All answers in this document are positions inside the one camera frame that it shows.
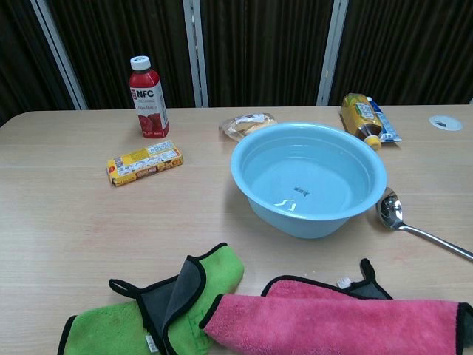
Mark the red NFC juice bottle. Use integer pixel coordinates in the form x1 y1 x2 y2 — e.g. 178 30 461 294
129 55 171 139

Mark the clear bagged bread snack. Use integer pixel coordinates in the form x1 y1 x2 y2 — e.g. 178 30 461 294
218 112 278 142

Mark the yellow biscuit box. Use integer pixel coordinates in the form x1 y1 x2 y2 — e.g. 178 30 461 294
106 140 185 187

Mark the yellow tea bottle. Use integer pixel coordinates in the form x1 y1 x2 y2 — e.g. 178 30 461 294
339 92 385 151

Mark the blue white toothpaste tube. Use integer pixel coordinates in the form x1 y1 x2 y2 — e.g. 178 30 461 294
366 95 403 146

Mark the grey metal partition post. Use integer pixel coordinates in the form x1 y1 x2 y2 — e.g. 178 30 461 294
30 0 89 111
183 0 209 108
316 0 350 107

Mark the green grey microfibre cloth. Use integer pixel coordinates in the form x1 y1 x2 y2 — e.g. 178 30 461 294
57 242 245 355

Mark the pink grey microfibre cloth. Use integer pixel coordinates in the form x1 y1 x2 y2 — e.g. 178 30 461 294
198 257 473 355

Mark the metal ladle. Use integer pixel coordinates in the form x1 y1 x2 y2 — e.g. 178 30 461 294
375 187 473 263

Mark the light blue plastic basin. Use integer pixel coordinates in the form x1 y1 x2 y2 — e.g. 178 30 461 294
230 122 389 240

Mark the white table cable grommet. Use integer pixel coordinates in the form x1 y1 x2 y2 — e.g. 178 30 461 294
429 115 463 132

